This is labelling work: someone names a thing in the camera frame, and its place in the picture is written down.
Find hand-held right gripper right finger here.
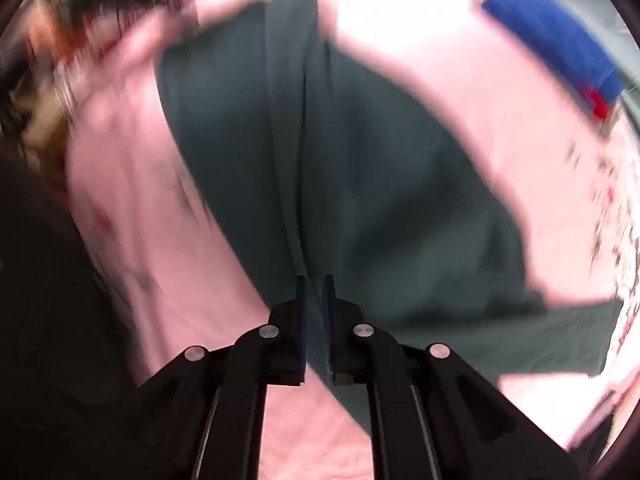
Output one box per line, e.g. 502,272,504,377
322,274,585,480

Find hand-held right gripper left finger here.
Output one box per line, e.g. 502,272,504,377
126,275,307,480

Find dark green pants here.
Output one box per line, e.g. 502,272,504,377
156,0,626,441

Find pink bed sheet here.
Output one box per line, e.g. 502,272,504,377
65,0,640,480

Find dark cloth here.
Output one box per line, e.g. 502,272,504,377
0,152,153,480

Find blue folded cloth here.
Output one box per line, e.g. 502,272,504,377
481,0,626,122

